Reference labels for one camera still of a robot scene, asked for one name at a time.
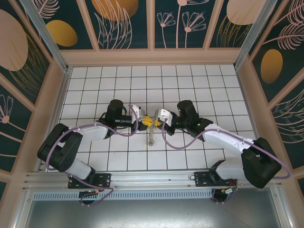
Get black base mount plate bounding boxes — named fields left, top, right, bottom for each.
left=194, top=170, right=238, bottom=188
left=68, top=172, right=112, bottom=190

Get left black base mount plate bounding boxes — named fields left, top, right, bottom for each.
left=68, top=172, right=112, bottom=190

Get aluminium corner post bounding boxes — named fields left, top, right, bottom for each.
left=19, top=0, right=72, bottom=73
left=234, top=0, right=285, bottom=71

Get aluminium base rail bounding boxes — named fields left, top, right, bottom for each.
left=22, top=169, right=284, bottom=190

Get slotted grey cable duct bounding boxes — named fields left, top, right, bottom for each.
left=32, top=191, right=214, bottom=200

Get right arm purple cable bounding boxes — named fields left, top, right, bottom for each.
left=161, top=125, right=292, bottom=205

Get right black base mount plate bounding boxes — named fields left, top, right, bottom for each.
left=194, top=170, right=238, bottom=188

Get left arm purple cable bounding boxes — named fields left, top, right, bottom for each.
left=45, top=104, right=115, bottom=206

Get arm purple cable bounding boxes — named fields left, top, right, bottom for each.
left=45, top=104, right=115, bottom=206
left=161, top=125, right=292, bottom=205

